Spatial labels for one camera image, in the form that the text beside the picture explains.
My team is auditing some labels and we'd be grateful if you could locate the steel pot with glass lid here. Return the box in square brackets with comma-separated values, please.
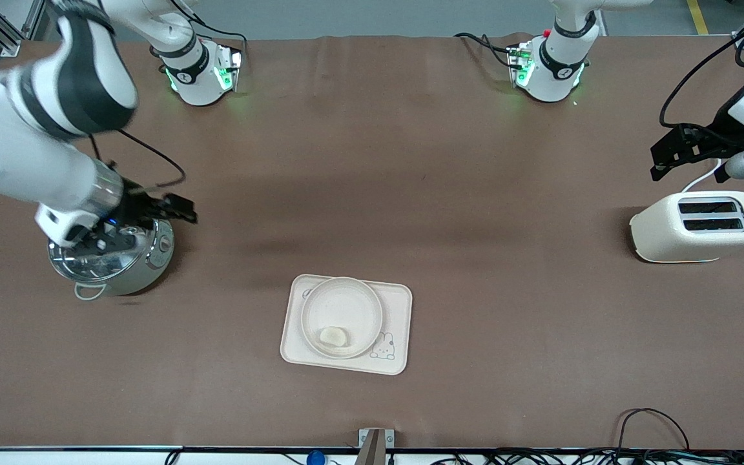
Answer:
[48, 216, 176, 302]

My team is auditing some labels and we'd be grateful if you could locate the black looped cable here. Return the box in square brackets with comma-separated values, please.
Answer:
[616, 408, 690, 453]

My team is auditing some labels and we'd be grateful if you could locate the white toaster power cable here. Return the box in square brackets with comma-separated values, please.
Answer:
[681, 158, 723, 193]

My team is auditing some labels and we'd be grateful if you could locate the black cable bundle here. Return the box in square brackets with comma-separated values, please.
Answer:
[430, 448, 744, 465]

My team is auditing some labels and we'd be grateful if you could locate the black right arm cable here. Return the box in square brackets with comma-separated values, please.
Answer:
[90, 128, 187, 192]

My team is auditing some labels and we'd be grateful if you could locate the cream round bowl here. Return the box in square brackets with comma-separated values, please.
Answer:
[301, 276, 384, 359]

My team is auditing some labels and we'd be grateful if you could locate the cream two-slot toaster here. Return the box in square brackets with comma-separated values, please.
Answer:
[629, 191, 744, 264]

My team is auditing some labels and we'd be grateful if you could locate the brown table cover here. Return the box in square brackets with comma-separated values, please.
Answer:
[0, 34, 744, 450]

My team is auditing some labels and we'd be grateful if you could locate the black base cable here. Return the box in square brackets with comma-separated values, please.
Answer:
[454, 32, 516, 69]

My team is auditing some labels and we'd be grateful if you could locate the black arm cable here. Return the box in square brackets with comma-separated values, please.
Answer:
[659, 0, 744, 127]
[90, 128, 187, 192]

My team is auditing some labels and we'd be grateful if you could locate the cream rabbit print tray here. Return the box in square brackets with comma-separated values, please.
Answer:
[280, 274, 413, 376]

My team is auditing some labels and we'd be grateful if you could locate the grey metal bracket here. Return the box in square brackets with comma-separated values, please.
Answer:
[358, 428, 395, 465]

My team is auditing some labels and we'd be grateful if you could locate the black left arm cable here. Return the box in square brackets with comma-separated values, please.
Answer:
[659, 0, 744, 127]

